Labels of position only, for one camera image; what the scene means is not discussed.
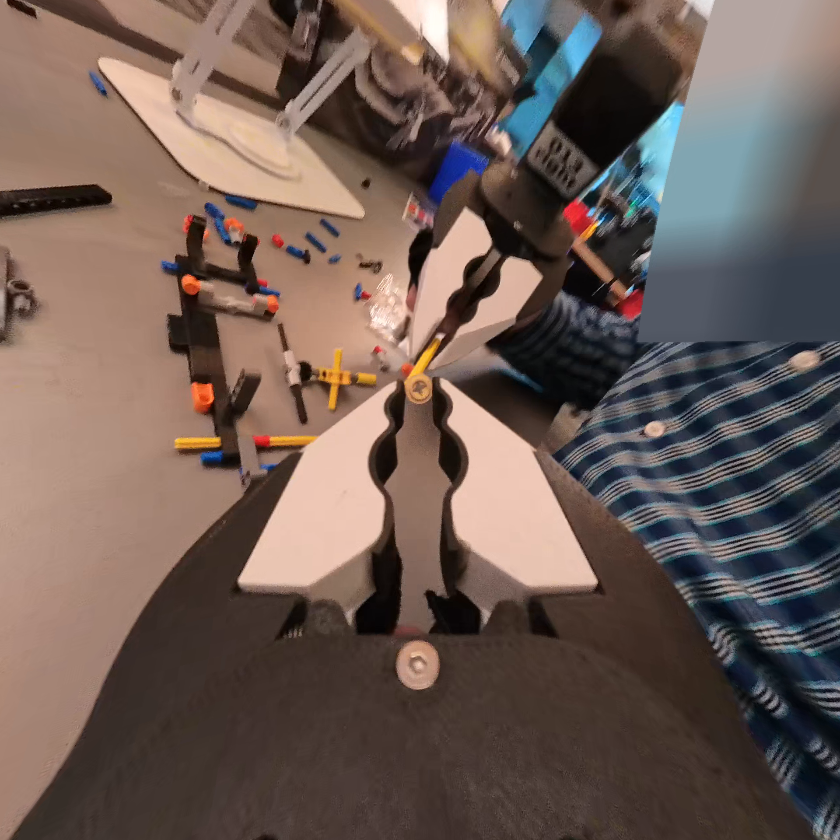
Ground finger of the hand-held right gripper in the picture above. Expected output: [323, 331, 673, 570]
[425, 255, 549, 370]
[408, 209, 496, 361]

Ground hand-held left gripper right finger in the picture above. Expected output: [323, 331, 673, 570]
[430, 378, 599, 627]

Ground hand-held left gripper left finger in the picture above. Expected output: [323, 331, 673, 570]
[238, 378, 406, 634]

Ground yellow lego axle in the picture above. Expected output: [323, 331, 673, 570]
[410, 335, 445, 376]

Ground person's right forearm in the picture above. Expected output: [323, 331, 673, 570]
[489, 292, 641, 409]

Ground scattered small blue lego pieces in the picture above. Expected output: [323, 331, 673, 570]
[225, 193, 373, 303]

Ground yellow lego cross piece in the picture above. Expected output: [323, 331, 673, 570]
[302, 348, 379, 412]

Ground black lego technic assembly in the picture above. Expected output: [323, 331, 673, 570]
[162, 215, 317, 490]

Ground silver lego beam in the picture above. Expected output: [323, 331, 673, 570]
[0, 246, 21, 343]

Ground long black lego beam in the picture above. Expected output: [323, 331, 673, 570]
[0, 185, 113, 219]

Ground small colourful printed box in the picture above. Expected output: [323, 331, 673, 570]
[403, 189, 438, 231]

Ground clear plastic parts bag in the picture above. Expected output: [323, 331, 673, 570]
[364, 273, 413, 344]

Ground blue storage bin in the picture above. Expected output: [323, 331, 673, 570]
[428, 140, 491, 206]

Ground black axle with grey connector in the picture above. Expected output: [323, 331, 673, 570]
[276, 323, 310, 425]

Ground blue plaid shirt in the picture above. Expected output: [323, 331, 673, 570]
[550, 341, 840, 840]

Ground white flat base board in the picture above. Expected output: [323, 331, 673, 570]
[97, 56, 366, 220]

